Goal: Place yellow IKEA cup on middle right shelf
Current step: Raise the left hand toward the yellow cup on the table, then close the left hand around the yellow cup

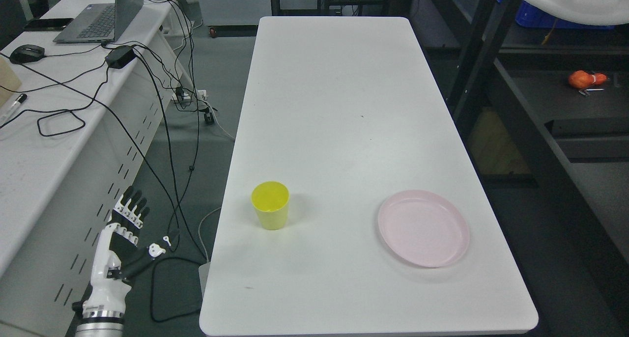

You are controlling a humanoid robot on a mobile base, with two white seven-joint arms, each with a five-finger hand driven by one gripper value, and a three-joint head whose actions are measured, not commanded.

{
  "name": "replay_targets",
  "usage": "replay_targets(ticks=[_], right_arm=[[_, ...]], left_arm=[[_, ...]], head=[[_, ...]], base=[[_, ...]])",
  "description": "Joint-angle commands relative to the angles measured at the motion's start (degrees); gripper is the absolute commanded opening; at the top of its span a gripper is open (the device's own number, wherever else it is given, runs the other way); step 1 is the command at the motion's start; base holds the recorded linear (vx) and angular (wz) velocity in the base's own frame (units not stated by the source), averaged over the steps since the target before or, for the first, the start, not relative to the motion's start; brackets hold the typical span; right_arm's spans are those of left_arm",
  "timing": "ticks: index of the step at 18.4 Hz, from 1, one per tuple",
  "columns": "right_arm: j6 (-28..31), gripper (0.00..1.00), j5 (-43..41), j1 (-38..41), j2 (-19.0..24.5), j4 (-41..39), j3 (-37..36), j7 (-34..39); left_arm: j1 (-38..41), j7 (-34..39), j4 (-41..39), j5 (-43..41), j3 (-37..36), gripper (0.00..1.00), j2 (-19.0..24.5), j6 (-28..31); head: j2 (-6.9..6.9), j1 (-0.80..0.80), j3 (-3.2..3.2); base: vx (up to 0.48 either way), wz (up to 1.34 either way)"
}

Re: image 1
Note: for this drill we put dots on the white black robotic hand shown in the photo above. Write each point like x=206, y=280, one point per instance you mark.
x=119, y=257

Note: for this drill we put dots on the yellow plastic cup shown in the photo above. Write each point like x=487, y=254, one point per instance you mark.
x=271, y=203

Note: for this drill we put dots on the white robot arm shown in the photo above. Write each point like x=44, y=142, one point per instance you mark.
x=100, y=327

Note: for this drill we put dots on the dark metal shelf rack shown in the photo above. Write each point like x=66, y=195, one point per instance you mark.
x=553, y=159

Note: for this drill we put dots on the orange toy on shelf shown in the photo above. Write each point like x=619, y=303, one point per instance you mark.
x=582, y=80

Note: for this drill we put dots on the white side desk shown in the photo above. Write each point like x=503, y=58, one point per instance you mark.
x=74, y=146

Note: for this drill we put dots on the white power strip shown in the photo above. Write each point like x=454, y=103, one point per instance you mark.
x=184, y=98

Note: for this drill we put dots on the black white marker pen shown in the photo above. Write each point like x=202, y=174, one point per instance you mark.
x=14, y=106

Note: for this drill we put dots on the black power adapter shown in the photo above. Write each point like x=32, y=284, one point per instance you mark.
x=120, y=57

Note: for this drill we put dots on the beige cardboard box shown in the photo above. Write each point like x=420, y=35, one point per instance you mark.
x=9, y=81

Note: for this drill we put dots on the black computer mouse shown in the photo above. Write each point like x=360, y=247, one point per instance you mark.
x=27, y=53

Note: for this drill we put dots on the grey laptop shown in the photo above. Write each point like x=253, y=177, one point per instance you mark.
x=100, y=22

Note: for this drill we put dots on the black smartphone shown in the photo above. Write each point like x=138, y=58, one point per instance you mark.
x=54, y=24

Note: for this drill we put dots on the pink plastic plate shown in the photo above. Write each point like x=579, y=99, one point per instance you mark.
x=423, y=228

